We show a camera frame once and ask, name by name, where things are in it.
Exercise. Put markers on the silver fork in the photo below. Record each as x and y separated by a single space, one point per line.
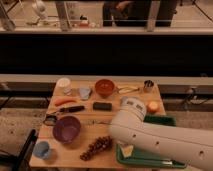
93 122

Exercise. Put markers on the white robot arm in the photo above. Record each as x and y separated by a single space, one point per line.
187 145

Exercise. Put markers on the red orange bowl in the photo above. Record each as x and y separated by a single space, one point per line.
104 87

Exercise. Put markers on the purple bowl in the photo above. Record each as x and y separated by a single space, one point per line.
66 129

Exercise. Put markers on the yellow banana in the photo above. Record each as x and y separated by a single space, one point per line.
126 89

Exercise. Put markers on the black rectangular block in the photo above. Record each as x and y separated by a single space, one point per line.
102 106

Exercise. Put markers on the small metal cup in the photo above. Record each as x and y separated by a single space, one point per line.
148 86

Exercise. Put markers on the orange carrot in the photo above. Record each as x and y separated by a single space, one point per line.
64 100

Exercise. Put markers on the orange round fruit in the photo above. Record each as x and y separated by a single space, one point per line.
152 107

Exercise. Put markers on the wooden table board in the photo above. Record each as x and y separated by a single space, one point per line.
68 155

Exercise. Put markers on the bunch of dark grapes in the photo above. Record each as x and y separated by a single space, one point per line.
99 145

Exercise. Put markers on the small black measuring cup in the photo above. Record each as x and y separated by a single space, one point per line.
50 120

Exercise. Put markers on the yellow cheese wedge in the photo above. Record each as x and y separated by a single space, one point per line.
127 150

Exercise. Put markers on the person in dark clothes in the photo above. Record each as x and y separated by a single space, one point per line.
135 13

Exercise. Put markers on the green plastic tray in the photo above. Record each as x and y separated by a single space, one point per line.
140 157

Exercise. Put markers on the light blue cup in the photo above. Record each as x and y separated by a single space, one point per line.
42 150

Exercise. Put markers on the black handled knife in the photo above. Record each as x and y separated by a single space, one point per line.
69 109

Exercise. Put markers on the black chair frame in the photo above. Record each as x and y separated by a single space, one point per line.
15 161

